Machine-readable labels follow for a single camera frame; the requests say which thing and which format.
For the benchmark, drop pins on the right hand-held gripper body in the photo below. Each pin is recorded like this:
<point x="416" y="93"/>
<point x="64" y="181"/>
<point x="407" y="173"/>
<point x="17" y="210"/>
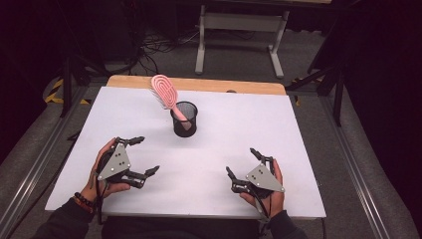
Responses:
<point x="263" y="181"/>

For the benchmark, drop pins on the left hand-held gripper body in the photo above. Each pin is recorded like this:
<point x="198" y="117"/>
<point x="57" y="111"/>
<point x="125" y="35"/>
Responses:
<point x="116" y="162"/>

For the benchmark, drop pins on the black mesh pen holder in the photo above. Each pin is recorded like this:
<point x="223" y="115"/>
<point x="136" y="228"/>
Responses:
<point x="184" y="129"/>

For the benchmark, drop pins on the pink hairbrush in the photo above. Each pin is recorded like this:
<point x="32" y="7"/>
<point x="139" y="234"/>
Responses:
<point x="165" y="90"/>

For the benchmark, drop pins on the person's right hand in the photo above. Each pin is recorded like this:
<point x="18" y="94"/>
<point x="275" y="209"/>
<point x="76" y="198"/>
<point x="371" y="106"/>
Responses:
<point x="277" y="202"/>

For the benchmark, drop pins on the person's left hand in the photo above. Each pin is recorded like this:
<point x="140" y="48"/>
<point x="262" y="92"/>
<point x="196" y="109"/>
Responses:
<point x="99" y="189"/>

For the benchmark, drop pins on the white table sheet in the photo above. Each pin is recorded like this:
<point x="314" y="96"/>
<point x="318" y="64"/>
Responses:
<point x="215" y="156"/>

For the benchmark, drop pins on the person's lap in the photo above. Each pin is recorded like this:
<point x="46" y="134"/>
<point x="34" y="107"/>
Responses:
<point x="182" y="229"/>

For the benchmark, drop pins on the yellow black hazard tape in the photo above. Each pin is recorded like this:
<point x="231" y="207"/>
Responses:
<point x="54" y="93"/>
<point x="297" y="96"/>

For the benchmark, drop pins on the black tripod stand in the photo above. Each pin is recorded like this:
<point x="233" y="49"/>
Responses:
<point x="331" y="86"/>
<point x="71" y="83"/>

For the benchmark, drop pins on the aluminium floor rail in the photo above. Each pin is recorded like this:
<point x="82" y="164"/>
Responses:
<point x="36" y="166"/>
<point x="355" y="172"/>

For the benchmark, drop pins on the grey metal table frame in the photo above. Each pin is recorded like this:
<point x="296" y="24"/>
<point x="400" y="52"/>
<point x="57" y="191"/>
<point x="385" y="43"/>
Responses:
<point x="244" y="21"/>

